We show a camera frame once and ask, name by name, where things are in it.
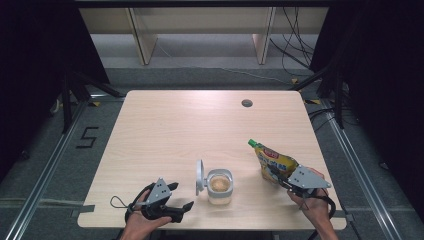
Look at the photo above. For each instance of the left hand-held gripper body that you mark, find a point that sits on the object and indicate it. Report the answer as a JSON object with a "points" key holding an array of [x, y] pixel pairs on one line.
{"points": [[159, 193]]}

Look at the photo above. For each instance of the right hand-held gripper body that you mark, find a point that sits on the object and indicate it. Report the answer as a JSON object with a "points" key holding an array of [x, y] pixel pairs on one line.
{"points": [[306, 180]]}

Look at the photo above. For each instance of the yellow spout pouch green cap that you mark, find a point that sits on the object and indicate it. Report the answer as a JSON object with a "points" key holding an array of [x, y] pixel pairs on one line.
{"points": [[271, 160]]}

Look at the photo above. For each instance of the person's right hand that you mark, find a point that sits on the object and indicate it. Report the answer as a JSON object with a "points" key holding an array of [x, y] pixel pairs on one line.
{"points": [[316, 210]]}

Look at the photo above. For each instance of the person's left hand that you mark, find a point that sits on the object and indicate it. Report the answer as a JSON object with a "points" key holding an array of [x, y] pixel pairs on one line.
{"points": [[138, 223]]}

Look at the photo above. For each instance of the grey tape strip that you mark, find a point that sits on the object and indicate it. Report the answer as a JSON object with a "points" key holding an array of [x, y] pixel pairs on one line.
{"points": [[83, 210]]}

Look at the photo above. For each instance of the yellow black tape piece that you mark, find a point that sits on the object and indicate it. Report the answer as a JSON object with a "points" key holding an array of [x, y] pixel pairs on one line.
{"points": [[312, 101], [294, 80], [96, 103]]}

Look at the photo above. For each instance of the black tripod stand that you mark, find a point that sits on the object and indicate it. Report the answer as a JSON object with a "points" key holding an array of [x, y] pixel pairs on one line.
{"points": [[338, 100], [68, 100]]}

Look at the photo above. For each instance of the pale floor tape strip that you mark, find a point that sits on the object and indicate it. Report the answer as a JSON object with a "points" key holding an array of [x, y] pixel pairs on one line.
{"points": [[50, 201]]}

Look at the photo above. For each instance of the black curtain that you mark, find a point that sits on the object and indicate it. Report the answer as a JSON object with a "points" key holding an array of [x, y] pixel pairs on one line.
{"points": [[26, 66], [393, 83]]}

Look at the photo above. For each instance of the light wooden shelf unit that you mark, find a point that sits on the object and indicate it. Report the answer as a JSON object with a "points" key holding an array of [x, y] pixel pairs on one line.
{"points": [[146, 36]]}

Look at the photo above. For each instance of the aluminium floor rail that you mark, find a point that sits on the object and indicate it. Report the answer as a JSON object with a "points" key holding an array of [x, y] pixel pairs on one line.
{"points": [[34, 196], [369, 196]]}

